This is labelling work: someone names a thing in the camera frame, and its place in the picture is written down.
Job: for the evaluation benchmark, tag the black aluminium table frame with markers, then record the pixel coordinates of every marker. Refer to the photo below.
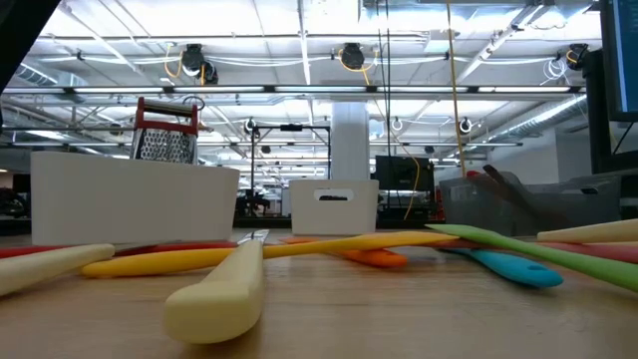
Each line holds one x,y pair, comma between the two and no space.
264,223

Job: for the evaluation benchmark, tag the white building column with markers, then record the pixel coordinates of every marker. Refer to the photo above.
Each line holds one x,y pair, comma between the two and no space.
349,139

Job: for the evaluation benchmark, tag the pink silicone spatula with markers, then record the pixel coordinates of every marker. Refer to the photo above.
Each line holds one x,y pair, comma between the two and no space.
598,251

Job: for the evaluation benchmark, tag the black background screen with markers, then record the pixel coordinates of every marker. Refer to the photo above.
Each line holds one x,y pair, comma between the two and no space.
399,174

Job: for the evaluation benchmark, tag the red silicone spatula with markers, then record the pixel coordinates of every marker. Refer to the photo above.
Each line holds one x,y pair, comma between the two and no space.
199,246

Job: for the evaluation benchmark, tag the orange silicone spatula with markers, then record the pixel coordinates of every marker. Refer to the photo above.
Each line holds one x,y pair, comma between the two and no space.
379,258

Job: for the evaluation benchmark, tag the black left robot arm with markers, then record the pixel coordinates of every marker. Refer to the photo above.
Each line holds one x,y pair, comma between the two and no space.
15,30

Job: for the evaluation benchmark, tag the red silicone spoon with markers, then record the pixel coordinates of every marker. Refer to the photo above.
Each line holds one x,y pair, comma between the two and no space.
473,175

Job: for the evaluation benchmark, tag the grey translucent bin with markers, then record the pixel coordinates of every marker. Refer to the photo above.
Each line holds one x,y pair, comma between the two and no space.
573,209

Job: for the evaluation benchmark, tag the black background frame rig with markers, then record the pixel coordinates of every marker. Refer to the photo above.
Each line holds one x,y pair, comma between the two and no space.
253,164

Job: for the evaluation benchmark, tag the black monitor stand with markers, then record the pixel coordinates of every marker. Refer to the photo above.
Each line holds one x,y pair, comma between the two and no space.
595,124

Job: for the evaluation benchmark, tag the silver ventilation duct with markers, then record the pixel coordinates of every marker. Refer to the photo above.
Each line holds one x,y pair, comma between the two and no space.
548,117

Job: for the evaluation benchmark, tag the large white plastic bin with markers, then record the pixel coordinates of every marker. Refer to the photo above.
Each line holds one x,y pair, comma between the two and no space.
134,199

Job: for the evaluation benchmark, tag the green silicone spatula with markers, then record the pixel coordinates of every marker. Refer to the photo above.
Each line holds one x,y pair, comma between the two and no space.
548,254

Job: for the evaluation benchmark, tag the yellow silicone spatula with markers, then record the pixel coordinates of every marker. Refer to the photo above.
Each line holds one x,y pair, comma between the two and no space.
174,259

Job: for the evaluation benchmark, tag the long ceiling light bar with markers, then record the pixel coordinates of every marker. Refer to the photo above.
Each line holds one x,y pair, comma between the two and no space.
219,90

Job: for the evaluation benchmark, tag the blue silicone spatula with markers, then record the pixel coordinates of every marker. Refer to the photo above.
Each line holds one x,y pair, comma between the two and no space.
518,271

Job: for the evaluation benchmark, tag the small white plastic bin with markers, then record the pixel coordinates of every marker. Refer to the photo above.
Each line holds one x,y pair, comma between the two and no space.
334,219

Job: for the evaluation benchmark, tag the black computer monitor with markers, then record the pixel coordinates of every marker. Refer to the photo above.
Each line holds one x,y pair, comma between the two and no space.
623,60

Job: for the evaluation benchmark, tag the brown spoon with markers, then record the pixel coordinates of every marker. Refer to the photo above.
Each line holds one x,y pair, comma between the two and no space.
498,179

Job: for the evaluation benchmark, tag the red steel box grater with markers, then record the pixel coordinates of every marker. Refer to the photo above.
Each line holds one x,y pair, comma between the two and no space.
164,144

